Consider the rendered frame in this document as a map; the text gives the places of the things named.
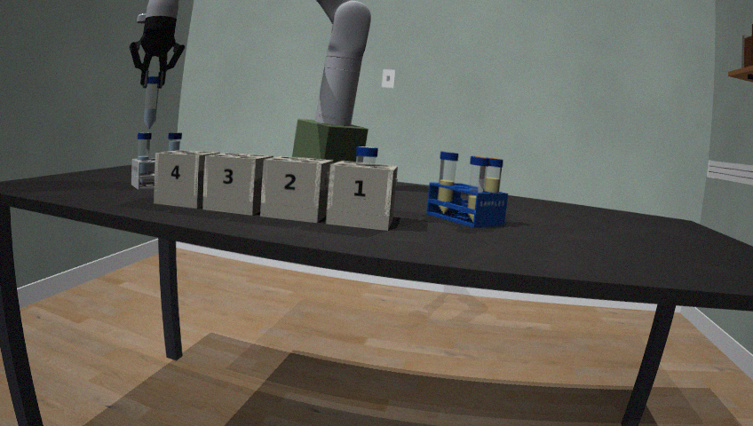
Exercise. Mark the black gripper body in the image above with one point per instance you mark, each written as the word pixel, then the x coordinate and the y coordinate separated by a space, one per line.
pixel 158 28

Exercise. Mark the blue tube rack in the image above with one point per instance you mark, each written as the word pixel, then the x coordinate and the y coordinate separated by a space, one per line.
pixel 490 208

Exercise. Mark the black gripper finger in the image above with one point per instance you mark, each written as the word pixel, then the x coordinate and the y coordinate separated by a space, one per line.
pixel 163 60
pixel 134 47

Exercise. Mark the white tube rack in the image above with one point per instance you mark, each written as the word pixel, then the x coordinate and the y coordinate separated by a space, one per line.
pixel 136 175

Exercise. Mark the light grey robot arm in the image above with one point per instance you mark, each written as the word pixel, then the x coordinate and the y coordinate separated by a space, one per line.
pixel 342 67

